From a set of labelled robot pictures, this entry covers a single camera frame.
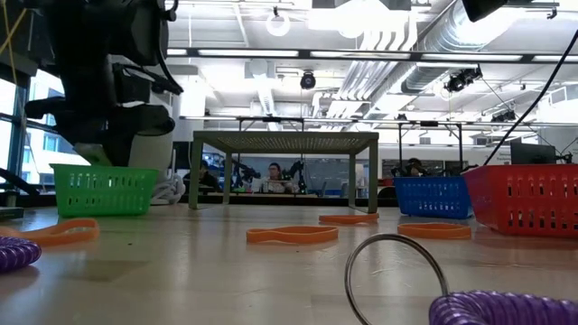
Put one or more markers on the green plastic basket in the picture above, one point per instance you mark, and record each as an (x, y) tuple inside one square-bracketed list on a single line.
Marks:
[(58, 180)]

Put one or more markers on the green perforated metal shelf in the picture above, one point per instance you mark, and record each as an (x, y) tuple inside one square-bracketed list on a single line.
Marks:
[(289, 142)]

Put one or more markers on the silver ventilation duct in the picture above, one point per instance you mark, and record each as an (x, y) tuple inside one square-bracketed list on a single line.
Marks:
[(429, 72)]

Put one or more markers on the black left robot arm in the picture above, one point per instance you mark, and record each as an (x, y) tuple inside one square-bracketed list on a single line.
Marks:
[(90, 36)]

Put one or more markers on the black computer monitor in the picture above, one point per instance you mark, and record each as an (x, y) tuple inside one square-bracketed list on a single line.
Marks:
[(533, 153)]

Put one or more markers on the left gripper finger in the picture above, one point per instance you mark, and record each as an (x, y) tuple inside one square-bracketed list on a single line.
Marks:
[(119, 151), (88, 139)]

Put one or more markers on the black overhead light bar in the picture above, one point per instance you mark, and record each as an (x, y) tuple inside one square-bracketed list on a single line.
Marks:
[(304, 54)]

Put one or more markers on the blue plastic basket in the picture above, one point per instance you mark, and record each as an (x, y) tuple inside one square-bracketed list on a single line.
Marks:
[(429, 198)]

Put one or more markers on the clear crumpled plastic wrap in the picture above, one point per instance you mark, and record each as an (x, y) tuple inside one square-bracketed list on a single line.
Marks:
[(169, 189)]

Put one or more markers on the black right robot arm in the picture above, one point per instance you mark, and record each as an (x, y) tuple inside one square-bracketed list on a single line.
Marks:
[(483, 8)]

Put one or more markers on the orange rubber band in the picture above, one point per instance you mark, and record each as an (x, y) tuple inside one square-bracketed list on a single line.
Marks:
[(347, 220), (433, 234), (293, 237), (54, 237)]

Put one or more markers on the black background robot arm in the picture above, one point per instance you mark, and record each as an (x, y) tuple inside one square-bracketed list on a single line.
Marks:
[(246, 173), (295, 173)]

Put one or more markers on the large glass window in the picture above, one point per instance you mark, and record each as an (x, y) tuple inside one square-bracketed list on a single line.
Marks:
[(38, 149)]

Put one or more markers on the red plastic basket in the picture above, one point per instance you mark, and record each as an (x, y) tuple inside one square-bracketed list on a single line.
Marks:
[(496, 176)]

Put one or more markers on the black ceiling camera rig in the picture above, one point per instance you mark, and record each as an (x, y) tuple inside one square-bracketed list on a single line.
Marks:
[(460, 81)]

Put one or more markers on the black ceiling dome camera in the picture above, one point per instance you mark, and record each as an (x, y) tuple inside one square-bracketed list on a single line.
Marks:
[(308, 81)]

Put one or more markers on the person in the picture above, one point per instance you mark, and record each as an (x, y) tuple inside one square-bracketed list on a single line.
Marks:
[(275, 180), (205, 178), (413, 166)]

